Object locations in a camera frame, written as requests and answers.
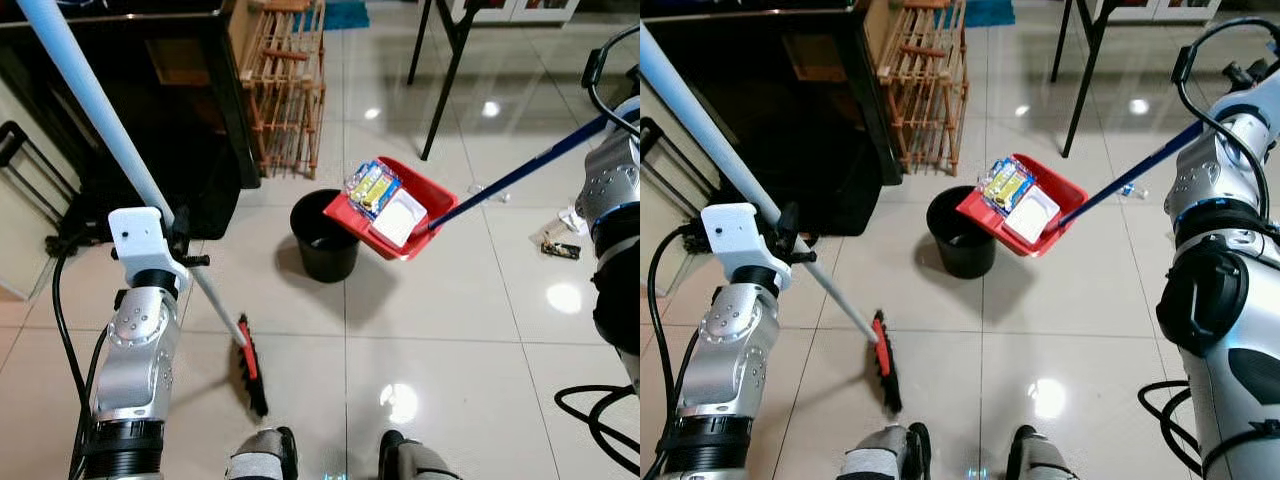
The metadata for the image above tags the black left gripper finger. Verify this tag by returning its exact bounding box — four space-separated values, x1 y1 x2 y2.
773 202 802 253
168 207 197 257

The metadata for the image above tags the pale handled red black broom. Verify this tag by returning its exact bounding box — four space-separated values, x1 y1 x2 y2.
14 0 272 420
640 24 905 417

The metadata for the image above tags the red dustpan blue handle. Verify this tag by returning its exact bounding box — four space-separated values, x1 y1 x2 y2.
321 108 623 264
954 118 1208 260

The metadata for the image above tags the teal floor mat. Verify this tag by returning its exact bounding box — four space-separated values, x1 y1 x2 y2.
320 0 372 32
963 0 1017 30

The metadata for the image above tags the black round trash bin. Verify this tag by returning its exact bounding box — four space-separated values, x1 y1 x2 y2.
289 187 362 285
924 184 1000 282

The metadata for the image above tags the brown cardboard box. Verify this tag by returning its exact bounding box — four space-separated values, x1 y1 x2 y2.
148 38 213 88
780 33 853 83

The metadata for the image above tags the wooden slatted rack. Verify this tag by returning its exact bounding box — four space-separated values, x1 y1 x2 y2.
227 0 330 180
864 0 970 177

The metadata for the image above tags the white foam tray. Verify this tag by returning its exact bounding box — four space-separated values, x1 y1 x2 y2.
1002 186 1062 247
371 189 430 250

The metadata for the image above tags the robot left leg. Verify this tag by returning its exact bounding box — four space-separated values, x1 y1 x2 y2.
224 424 300 480
834 421 933 480

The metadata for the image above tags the white printed paper packet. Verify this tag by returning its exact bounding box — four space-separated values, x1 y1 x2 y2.
556 203 593 239

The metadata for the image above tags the white top black leg table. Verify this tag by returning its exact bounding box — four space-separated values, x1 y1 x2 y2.
1049 0 1118 160
404 0 501 162

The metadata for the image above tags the white glass-door cabinet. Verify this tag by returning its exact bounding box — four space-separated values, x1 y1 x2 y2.
1078 0 1225 24

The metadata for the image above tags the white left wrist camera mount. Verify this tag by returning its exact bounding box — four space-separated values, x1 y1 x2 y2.
699 202 792 292
106 206 192 292

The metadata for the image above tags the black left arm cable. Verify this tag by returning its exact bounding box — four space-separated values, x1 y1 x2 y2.
644 223 718 476
48 232 128 476

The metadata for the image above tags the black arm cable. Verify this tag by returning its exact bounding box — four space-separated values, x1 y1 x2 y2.
582 24 641 138
1171 14 1280 219
644 223 718 476
48 232 128 476

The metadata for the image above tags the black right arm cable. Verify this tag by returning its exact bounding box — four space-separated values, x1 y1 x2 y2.
1171 14 1280 219
582 24 641 138

